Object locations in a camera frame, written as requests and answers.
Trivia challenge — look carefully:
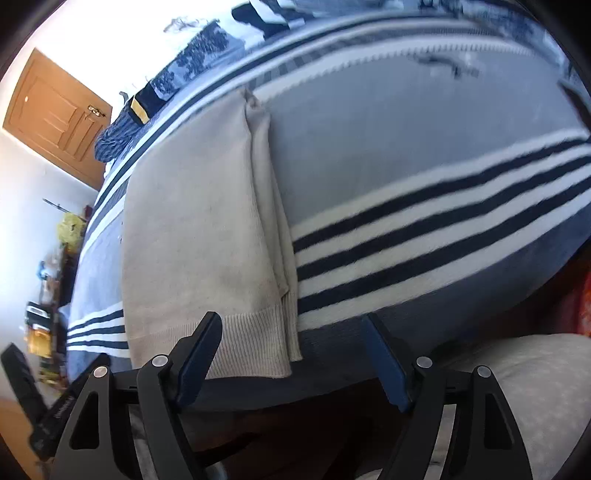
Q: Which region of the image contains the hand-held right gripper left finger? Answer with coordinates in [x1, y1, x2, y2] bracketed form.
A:
[48, 311, 223, 480]

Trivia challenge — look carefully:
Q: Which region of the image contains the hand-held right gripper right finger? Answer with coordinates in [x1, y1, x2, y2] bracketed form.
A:
[361, 312, 534, 480]

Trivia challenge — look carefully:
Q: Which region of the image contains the beige knit sweater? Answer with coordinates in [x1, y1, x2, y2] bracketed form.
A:
[121, 88, 304, 381]

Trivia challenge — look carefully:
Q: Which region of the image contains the yellow box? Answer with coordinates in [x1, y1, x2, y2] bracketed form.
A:
[27, 323, 52, 360]

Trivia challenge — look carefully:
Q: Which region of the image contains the person's leg in grey pants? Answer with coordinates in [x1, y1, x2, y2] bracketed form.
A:
[416, 333, 591, 480]

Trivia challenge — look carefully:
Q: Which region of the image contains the yellow bag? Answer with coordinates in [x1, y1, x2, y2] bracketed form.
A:
[56, 212, 87, 244]

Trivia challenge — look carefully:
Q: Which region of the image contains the red cloth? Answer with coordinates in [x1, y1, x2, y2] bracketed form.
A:
[560, 271, 591, 339]

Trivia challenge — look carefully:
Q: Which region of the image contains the blue white striped blanket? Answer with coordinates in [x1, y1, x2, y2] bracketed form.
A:
[65, 0, 591, 376]

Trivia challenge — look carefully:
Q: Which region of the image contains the wooden door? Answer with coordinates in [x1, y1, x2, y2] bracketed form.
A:
[2, 48, 114, 191]

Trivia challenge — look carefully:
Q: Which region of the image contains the blue patterned pillow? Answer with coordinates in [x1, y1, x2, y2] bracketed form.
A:
[95, 18, 245, 162]

